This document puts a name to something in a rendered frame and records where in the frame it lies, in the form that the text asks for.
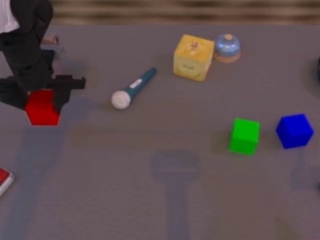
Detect green cube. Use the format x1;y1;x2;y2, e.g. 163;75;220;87
227;117;261;156

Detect small grey blue object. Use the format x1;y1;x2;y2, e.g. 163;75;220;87
40;35;61;60

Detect red cube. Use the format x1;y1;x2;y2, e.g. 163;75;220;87
24;89;62;127

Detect black object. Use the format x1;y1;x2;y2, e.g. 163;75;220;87
311;56;320;82

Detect red and white flat object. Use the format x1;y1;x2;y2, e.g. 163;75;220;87
0;167;16;197

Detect teal microphone with white head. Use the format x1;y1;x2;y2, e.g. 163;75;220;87
110;67;158;110

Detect blue service bell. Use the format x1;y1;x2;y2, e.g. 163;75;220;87
212;33;242;64

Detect yellow toy cube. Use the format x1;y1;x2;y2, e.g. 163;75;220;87
172;33;216;82

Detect blue cube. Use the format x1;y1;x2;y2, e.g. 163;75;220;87
275;113;315;150

